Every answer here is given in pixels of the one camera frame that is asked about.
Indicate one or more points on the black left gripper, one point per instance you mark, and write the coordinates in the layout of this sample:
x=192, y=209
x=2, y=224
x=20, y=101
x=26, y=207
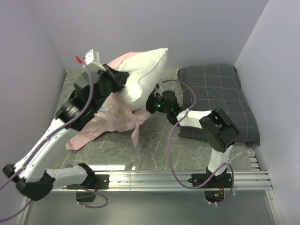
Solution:
x=119, y=78

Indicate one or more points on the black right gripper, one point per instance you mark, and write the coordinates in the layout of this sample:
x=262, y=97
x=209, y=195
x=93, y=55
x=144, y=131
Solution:
x=151, y=98

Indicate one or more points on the pink printed pillowcase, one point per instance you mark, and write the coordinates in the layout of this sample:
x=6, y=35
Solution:
x=113, y=115

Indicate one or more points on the white pillow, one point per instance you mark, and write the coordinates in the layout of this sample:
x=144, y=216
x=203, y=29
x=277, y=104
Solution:
x=145, y=71

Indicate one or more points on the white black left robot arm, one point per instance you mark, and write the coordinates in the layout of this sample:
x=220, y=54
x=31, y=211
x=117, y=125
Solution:
x=31, y=175

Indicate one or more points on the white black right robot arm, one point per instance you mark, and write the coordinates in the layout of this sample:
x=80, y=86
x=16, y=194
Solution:
x=220, y=131

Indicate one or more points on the grey checked pillow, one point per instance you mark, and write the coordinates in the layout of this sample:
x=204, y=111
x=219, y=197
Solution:
x=218, y=86

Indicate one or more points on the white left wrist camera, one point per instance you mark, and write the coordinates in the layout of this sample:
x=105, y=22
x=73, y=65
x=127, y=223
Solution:
x=92, y=60

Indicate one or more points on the aluminium mounting rail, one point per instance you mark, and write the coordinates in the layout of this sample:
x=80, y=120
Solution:
x=156, y=198

